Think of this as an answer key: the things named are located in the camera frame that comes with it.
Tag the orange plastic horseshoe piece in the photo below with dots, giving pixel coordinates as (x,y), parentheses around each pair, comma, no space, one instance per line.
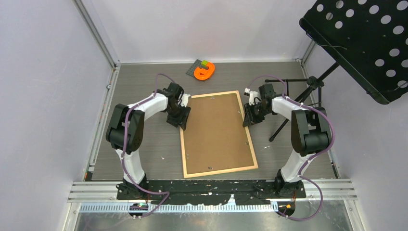
(204,73)

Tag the wooden picture frame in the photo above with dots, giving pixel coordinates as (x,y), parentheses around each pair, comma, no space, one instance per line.
(251,153)

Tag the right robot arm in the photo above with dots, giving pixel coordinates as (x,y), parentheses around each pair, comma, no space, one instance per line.
(310,133)

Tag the black perforated music stand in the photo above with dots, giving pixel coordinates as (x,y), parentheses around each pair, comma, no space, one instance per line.
(368,39)

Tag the aluminium rail frame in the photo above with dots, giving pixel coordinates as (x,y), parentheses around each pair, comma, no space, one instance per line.
(329,205)

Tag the grey building baseplate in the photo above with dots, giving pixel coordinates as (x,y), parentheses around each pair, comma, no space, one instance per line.
(192,68)

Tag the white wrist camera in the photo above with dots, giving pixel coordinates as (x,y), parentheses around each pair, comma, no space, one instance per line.
(252,96)
(184,100)

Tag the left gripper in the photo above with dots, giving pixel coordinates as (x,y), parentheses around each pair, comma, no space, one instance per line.
(182,120)

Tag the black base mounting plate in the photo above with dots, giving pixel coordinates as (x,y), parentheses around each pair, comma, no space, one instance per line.
(209,192)

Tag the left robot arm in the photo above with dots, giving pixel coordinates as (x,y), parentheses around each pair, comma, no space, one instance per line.
(126,128)

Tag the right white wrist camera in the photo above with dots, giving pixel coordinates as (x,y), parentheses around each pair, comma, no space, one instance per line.
(252,96)

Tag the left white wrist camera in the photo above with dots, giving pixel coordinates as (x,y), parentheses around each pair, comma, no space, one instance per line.
(184,100)

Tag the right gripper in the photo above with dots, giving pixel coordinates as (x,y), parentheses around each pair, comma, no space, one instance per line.
(250,118)

